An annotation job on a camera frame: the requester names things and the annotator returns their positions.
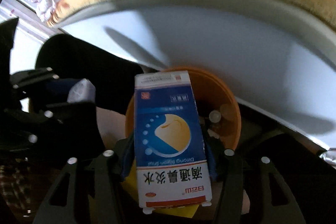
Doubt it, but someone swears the blue white medicine box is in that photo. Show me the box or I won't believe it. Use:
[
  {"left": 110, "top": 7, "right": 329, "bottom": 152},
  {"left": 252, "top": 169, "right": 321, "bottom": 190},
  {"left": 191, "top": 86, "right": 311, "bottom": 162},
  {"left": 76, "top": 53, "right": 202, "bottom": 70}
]
[{"left": 134, "top": 71, "right": 212, "bottom": 214}]

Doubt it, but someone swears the orange trash bin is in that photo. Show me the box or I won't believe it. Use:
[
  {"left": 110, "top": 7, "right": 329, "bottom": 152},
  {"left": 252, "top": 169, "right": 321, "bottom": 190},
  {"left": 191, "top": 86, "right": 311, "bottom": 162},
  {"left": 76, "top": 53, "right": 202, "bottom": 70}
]
[{"left": 125, "top": 66, "right": 242, "bottom": 201}]

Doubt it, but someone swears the small lavender square case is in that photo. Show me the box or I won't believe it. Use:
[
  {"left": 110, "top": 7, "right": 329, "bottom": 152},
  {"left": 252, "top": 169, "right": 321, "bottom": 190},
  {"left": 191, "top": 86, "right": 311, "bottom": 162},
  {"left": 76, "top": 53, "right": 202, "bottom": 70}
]
[{"left": 67, "top": 79, "right": 96, "bottom": 103}]

